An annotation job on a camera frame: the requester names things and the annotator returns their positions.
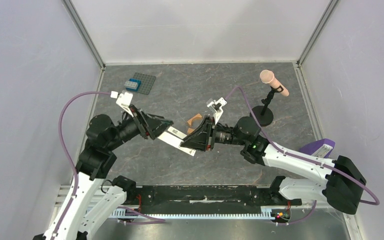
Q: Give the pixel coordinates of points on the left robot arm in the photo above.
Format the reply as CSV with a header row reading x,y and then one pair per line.
x,y
74,221

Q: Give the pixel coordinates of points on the black microphone stand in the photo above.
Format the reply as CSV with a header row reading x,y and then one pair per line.
x,y
262,113

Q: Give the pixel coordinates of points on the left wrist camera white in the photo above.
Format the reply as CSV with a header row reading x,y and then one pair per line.
x,y
124,101

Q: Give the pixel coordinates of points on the white cable duct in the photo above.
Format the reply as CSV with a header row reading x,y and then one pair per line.
x,y
264,214

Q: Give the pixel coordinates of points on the white remote battery cover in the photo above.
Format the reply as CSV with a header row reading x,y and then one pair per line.
x,y
176,132

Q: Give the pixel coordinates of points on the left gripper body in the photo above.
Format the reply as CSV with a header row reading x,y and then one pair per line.
x,y
141,123

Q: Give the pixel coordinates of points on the grey lego baseplate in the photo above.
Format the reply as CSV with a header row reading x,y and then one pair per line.
x,y
147,82

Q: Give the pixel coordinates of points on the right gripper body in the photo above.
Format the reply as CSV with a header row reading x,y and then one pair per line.
x,y
210,135

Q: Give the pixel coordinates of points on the arched wooden block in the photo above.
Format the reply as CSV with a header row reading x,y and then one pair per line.
x,y
193,119

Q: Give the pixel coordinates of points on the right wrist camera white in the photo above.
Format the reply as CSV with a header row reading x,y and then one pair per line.
x,y
216,106

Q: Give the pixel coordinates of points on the white remote control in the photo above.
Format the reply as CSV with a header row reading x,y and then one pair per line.
x,y
175,142

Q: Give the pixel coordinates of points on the purple plastic object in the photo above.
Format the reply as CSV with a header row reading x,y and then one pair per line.
x,y
320,148

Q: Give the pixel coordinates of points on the pink microphone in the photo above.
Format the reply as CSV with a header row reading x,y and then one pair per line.
x,y
268,77

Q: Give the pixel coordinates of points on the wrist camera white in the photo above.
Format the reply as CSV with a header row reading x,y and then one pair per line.
x,y
216,106
124,101

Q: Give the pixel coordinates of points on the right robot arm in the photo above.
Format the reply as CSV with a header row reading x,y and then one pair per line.
x,y
335,181

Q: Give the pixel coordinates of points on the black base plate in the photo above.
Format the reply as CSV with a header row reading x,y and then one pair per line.
x,y
206,199

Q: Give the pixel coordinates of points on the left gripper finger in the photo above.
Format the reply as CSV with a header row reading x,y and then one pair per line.
x,y
144,117
155,128

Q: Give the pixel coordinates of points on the blue grey lego brick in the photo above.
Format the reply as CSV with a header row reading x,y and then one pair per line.
x,y
132,84

